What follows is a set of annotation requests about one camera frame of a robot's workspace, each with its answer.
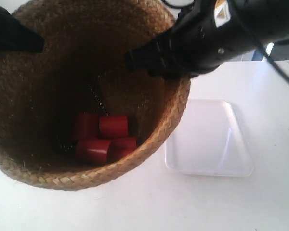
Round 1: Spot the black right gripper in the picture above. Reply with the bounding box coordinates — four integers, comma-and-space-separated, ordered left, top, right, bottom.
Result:
124, 0, 258, 80

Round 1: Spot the brown woven wicker basket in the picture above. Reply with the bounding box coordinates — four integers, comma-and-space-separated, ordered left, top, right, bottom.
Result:
0, 0, 191, 191

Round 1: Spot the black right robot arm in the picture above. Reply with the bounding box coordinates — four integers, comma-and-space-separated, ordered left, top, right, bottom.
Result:
124, 0, 289, 77

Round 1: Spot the red cylinder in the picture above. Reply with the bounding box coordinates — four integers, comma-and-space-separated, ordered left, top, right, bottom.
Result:
71, 113, 99, 141
99, 115, 129, 139
107, 137, 137, 163
76, 139, 111, 166

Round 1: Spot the white plastic tray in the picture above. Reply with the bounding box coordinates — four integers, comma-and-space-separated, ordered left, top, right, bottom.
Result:
165, 99, 254, 177

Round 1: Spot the black cable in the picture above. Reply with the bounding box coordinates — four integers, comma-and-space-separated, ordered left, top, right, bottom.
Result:
162, 0, 289, 95

